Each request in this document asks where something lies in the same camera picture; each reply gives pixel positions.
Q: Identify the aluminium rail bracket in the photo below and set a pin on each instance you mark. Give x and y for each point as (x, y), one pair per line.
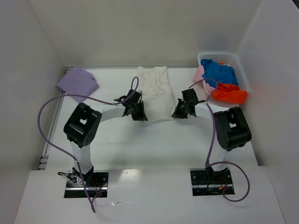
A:
(43, 162)

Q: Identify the pink t shirt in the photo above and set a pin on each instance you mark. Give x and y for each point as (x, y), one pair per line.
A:
(201, 74)

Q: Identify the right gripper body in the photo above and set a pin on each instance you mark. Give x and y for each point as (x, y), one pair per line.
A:
(180, 110)

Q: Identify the folded purple t shirt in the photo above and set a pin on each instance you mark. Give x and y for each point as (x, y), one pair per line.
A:
(78, 81)

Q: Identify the white t shirt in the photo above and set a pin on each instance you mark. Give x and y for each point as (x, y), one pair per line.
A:
(159, 103)

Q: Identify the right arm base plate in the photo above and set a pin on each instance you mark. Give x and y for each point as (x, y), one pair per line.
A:
(206, 182)

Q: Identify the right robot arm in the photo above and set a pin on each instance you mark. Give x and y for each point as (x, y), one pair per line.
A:
(230, 127)

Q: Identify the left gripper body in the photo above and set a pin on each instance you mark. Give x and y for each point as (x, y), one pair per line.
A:
(138, 111)

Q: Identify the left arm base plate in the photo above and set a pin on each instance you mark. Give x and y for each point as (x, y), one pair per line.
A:
(97, 186)

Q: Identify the orange t shirt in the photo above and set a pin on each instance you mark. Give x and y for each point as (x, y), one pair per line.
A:
(229, 93)

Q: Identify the blue t shirt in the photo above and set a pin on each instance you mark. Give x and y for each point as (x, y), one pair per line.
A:
(220, 73)

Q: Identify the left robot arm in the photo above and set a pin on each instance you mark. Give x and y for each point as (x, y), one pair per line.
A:
(81, 128)

